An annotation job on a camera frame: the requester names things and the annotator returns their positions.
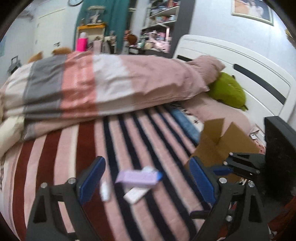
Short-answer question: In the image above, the white bed headboard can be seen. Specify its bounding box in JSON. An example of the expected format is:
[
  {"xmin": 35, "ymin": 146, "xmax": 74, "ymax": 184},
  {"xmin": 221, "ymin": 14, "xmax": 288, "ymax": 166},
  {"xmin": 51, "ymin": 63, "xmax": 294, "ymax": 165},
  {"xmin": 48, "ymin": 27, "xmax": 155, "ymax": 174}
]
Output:
[{"xmin": 173, "ymin": 35, "xmax": 295, "ymax": 141}]

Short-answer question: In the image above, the cream fleece blanket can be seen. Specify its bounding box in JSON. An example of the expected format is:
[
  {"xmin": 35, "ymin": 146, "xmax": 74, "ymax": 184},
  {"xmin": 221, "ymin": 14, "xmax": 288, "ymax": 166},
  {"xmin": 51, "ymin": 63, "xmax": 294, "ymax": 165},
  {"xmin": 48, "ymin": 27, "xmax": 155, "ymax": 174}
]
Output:
[{"xmin": 0, "ymin": 116, "xmax": 25, "ymax": 158}]

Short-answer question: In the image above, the pink ribbed pillow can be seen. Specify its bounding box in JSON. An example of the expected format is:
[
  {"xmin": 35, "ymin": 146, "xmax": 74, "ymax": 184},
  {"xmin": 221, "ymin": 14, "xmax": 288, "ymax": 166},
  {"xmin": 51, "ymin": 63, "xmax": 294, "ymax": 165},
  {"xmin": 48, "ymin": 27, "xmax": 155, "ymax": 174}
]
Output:
[{"xmin": 181, "ymin": 55, "xmax": 255, "ymax": 135}]

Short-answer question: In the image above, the round wall clock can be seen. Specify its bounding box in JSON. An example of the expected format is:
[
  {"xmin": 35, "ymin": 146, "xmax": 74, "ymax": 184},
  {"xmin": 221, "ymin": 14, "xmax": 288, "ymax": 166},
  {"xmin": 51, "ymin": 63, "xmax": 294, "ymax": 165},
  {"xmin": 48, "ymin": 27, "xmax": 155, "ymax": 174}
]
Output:
[{"xmin": 68, "ymin": 0, "xmax": 83, "ymax": 7}]

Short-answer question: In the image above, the green plush toy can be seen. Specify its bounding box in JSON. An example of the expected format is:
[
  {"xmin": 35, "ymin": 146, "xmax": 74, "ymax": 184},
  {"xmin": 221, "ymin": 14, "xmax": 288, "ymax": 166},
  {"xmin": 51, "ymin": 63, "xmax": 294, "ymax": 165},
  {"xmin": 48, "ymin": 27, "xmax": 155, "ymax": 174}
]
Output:
[{"xmin": 207, "ymin": 72, "xmax": 248, "ymax": 111}]

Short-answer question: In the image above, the brown teddy bear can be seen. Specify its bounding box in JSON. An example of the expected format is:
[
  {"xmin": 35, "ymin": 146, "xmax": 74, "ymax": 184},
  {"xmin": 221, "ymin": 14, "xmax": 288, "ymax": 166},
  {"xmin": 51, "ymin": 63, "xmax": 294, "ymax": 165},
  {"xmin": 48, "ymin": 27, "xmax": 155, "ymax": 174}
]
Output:
[{"xmin": 28, "ymin": 47, "xmax": 73, "ymax": 64}]

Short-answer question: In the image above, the yellow wooden cabinet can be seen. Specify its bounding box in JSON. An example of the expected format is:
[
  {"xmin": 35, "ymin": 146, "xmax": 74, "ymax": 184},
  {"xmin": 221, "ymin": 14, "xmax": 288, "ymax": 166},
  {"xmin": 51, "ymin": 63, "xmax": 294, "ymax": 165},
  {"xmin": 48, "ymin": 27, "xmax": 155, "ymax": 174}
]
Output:
[{"xmin": 74, "ymin": 23, "xmax": 106, "ymax": 48}]

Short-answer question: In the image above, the pink bottle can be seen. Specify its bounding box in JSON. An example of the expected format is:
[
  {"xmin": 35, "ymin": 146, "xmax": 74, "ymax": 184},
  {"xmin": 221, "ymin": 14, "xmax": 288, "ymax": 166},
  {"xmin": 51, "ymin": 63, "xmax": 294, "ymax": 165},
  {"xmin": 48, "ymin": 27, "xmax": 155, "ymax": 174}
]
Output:
[{"xmin": 76, "ymin": 32, "xmax": 88, "ymax": 52}]

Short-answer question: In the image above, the cluttered shelf unit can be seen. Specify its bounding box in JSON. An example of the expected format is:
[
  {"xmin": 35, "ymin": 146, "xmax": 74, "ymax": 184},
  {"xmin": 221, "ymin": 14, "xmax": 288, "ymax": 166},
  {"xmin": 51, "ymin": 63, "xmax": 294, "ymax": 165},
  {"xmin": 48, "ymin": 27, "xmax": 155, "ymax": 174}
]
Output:
[{"xmin": 135, "ymin": 1, "xmax": 181, "ymax": 54}]

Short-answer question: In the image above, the striped pink bed blanket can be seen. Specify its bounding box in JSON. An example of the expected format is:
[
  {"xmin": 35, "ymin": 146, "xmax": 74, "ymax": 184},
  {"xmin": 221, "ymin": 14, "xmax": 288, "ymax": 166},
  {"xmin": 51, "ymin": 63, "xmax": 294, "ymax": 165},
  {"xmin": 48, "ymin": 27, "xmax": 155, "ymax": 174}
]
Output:
[{"xmin": 1, "ymin": 105, "xmax": 209, "ymax": 240}]

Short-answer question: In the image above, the teal curtain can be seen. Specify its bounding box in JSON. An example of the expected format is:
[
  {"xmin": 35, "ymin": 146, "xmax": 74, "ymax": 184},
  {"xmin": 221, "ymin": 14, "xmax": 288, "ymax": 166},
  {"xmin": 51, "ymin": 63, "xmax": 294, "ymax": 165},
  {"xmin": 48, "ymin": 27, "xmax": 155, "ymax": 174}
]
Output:
[{"xmin": 74, "ymin": 0, "xmax": 130, "ymax": 54}]

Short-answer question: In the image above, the framed wall picture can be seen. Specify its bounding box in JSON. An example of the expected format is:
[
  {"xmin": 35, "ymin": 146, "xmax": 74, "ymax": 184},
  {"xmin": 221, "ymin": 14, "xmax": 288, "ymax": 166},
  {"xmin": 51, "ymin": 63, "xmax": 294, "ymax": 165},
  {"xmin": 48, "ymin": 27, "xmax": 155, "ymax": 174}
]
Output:
[{"xmin": 232, "ymin": 0, "xmax": 273, "ymax": 26}]

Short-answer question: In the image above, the brown cardboard box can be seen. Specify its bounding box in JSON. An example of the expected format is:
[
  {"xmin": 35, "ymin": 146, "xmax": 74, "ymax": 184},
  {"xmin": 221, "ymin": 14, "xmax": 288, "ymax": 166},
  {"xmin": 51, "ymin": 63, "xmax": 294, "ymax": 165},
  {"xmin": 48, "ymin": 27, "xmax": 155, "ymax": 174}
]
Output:
[{"xmin": 184, "ymin": 117, "xmax": 261, "ymax": 186}]

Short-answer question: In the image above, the white door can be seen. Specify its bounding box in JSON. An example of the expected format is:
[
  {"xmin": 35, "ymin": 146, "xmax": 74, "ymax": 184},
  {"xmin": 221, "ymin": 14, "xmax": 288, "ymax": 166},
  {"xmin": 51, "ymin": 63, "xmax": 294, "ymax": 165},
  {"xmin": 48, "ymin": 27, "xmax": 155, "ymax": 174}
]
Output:
[{"xmin": 34, "ymin": 9, "xmax": 65, "ymax": 57}]

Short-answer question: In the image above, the purple rectangular box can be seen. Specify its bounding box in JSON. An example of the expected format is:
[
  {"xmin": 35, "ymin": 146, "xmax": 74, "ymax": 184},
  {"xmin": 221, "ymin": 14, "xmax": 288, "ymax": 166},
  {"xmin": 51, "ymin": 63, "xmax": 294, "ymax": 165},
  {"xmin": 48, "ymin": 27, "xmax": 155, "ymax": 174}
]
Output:
[{"xmin": 115, "ymin": 169, "xmax": 163, "ymax": 188}]

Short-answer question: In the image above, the pink patchwork duvet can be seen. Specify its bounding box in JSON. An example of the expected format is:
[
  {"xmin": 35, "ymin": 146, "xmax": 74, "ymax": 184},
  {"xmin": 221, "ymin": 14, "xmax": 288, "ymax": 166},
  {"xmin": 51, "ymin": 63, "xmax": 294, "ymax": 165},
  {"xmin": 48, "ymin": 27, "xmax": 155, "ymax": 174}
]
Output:
[{"xmin": 0, "ymin": 51, "xmax": 213, "ymax": 143}]

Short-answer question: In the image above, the red sleeve forearm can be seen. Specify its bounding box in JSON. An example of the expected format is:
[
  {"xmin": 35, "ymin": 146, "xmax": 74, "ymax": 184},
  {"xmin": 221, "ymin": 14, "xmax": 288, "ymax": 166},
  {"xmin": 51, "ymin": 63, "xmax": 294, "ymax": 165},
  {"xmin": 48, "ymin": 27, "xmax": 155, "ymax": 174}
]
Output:
[{"xmin": 268, "ymin": 197, "xmax": 295, "ymax": 240}]

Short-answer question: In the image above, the white box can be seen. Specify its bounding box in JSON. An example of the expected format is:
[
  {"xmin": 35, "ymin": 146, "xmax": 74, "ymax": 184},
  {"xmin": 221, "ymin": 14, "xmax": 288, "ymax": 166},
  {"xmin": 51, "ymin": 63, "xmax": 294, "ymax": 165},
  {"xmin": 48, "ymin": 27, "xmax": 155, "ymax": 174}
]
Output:
[{"xmin": 123, "ymin": 187, "xmax": 151, "ymax": 204}]

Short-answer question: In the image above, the small white tube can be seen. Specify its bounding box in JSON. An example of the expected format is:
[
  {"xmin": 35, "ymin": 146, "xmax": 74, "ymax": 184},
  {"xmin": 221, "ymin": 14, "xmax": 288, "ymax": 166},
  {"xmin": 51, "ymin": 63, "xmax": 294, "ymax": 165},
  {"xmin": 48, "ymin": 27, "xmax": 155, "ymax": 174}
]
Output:
[{"xmin": 100, "ymin": 181, "xmax": 111, "ymax": 202}]

